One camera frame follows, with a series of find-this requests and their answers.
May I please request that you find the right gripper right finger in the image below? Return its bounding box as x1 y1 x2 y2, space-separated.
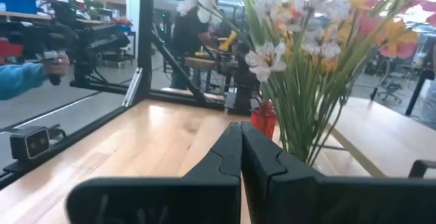
240 121 436 224

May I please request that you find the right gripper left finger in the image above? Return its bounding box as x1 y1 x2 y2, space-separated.
66 121 243 224

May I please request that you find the red ribbed glass vase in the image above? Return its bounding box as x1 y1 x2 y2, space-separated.
251 99 277 140

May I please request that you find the white artificial flower bunch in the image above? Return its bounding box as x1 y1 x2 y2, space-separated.
176 0 352 165

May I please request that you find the yellow artificial flower bunch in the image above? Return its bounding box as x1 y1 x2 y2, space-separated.
217 0 420 165

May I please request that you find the pink artificial flower bunch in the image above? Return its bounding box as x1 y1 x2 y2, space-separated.
354 0 436 123

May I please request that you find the person's forearm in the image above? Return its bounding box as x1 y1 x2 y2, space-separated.
0 62 48 101

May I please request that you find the black office chair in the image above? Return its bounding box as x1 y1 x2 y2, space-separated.
374 60 406 104

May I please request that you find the black desk leg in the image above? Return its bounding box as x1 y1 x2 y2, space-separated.
404 67 436 116

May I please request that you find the person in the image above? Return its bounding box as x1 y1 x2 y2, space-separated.
169 0 222 91

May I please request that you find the person's hand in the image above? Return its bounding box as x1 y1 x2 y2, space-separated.
43 52 71 78

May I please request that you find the blue storage bin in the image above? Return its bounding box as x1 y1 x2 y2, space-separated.
0 0 38 15

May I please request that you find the small black stereo camera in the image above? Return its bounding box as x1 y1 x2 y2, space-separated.
9 125 52 161

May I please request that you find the black metal table frame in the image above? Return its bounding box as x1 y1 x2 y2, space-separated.
0 0 239 191

